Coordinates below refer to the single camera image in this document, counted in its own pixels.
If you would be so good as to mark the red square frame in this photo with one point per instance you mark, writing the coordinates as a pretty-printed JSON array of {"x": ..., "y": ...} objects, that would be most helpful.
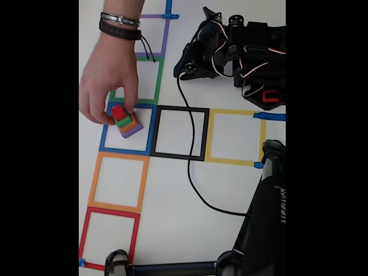
[{"x": 112, "y": 213}]

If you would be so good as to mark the person's right hand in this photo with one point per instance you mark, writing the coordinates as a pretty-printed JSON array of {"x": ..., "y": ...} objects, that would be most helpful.
[{"x": 109, "y": 69}]

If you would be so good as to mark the purple block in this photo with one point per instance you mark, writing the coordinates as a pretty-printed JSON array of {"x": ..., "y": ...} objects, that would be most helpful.
[{"x": 135, "y": 132}]

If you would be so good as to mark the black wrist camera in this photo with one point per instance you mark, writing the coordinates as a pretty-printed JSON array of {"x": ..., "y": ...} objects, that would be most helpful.
[{"x": 211, "y": 14}]

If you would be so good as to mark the orange square frame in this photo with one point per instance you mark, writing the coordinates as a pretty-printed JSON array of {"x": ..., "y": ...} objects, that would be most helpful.
[{"x": 120, "y": 156}]

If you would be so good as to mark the orange block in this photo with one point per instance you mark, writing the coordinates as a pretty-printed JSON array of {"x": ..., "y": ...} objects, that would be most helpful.
[{"x": 130, "y": 128}]

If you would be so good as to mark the purple square frame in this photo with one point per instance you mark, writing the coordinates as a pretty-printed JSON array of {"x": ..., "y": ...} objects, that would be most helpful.
[{"x": 165, "y": 37}]

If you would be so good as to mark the blue tape strip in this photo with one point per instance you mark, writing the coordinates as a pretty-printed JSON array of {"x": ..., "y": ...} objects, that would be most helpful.
[
  {"x": 172, "y": 16},
  {"x": 169, "y": 7},
  {"x": 273, "y": 117}
]

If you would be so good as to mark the small blue tape piece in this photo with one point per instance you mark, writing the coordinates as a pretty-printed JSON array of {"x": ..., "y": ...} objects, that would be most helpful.
[
  {"x": 82, "y": 262},
  {"x": 258, "y": 165}
]

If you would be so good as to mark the green square frame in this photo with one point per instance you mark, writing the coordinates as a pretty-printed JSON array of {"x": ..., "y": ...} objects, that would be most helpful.
[{"x": 158, "y": 80}]

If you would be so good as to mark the small red cube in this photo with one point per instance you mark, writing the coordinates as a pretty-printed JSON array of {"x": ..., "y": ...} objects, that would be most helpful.
[{"x": 118, "y": 112}]

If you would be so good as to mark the blue square frame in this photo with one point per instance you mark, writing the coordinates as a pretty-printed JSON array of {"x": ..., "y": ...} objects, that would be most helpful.
[{"x": 104, "y": 138}]

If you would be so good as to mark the black square frame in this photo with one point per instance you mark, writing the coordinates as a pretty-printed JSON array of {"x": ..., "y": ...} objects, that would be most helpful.
[{"x": 181, "y": 108}]

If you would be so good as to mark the green block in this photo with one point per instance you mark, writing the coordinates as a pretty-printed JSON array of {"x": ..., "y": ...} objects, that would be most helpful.
[{"x": 125, "y": 123}]

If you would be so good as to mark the yellow square frame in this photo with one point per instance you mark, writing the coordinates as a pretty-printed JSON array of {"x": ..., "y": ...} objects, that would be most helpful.
[{"x": 233, "y": 112}]

